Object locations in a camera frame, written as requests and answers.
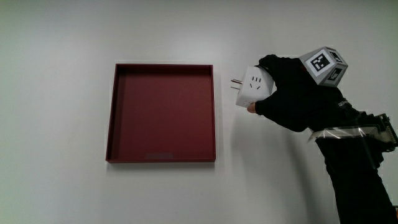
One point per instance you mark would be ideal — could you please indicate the person's right hand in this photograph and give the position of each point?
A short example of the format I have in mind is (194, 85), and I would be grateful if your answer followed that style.
(298, 96)

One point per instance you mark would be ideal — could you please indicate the white cube socket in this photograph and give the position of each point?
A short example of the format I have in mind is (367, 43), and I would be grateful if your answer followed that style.
(252, 91)

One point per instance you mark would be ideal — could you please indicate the person's right forearm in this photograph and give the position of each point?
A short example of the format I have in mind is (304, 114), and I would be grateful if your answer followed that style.
(357, 180)

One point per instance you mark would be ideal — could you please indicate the dark red square tray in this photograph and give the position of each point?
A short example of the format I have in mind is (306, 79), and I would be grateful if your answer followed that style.
(161, 115)

